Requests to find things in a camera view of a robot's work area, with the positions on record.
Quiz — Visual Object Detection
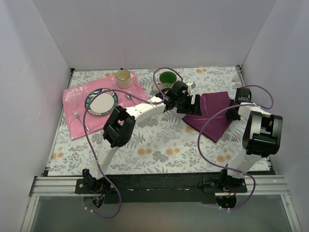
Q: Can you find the purple satin napkin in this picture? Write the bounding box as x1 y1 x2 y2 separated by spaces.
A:
182 91 239 143

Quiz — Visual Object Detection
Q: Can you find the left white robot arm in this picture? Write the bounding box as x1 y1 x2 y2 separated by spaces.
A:
82 81 201 193

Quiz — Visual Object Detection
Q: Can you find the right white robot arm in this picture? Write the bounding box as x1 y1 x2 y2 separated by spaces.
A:
218 87 283 192

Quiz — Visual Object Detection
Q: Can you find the green floral mug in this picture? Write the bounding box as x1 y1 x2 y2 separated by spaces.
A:
152 71 177 91

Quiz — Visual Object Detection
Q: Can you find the silver spoon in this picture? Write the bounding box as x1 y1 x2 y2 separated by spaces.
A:
126 94 136 105

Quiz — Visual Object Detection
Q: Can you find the cream ceramic cup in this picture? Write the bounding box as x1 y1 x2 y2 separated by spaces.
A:
115 69 131 89

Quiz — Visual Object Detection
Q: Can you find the white plate blue rim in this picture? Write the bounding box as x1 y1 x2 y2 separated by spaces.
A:
84 88 119 116

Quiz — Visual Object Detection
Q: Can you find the pink cloth placemat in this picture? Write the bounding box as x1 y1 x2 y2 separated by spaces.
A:
62 71 148 140

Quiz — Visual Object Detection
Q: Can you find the small silver fork on placemat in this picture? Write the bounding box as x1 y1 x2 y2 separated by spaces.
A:
72 110 89 131

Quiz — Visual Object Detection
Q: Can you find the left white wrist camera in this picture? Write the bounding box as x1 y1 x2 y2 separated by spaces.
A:
186 82 196 95

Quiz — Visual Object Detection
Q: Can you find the aluminium frame rail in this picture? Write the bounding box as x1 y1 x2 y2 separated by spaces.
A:
21 65 302 232

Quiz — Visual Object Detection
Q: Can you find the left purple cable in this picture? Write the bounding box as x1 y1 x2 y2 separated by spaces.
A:
82 67 185 219

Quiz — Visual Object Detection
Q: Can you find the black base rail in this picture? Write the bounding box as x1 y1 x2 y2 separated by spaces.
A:
74 173 248 205

